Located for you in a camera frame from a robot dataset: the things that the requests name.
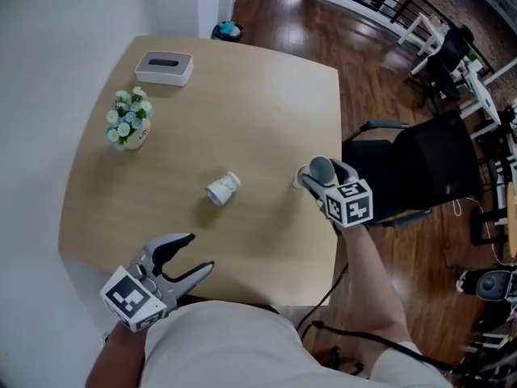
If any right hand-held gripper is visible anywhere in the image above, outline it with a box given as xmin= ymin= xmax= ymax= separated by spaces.
xmin=300 ymin=156 xmax=373 ymax=236

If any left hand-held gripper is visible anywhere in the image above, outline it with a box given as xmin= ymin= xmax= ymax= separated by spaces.
xmin=99 ymin=233 xmax=215 ymax=333

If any person's left forearm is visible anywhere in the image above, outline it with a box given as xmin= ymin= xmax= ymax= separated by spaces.
xmin=85 ymin=319 xmax=147 ymax=388

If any person's right forearm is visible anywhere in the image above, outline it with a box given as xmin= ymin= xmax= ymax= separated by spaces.
xmin=338 ymin=221 xmax=416 ymax=362

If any person's white shirt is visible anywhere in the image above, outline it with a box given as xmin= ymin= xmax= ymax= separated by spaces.
xmin=141 ymin=300 xmax=454 ymax=388

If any black mesh office chair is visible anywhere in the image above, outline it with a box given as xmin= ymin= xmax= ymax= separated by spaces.
xmin=341 ymin=110 xmax=482 ymax=230

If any cream flowerpot with daisies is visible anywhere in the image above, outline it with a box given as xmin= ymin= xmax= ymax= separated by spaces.
xmin=105 ymin=86 xmax=156 ymax=152

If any white table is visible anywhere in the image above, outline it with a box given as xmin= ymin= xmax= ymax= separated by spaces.
xmin=397 ymin=12 xmax=446 ymax=57
xmin=456 ymin=57 xmax=517 ymax=137

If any white tissue box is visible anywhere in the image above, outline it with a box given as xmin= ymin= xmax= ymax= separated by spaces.
xmin=134 ymin=50 xmax=195 ymax=87

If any round wooden table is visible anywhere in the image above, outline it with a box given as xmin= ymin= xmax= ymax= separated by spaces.
xmin=470 ymin=182 xmax=517 ymax=255

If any black and white robot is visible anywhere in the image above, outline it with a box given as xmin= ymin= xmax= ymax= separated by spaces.
xmin=455 ymin=267 xmax=517 ymax=303

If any black cable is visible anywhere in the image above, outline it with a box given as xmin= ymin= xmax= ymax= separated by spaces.
xmin=296 ymin=261 xmax=461 ymax=375

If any white floor cable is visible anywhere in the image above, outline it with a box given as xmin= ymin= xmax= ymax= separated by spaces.
xmin=451 ymin=195 xmax=506 ymax=267

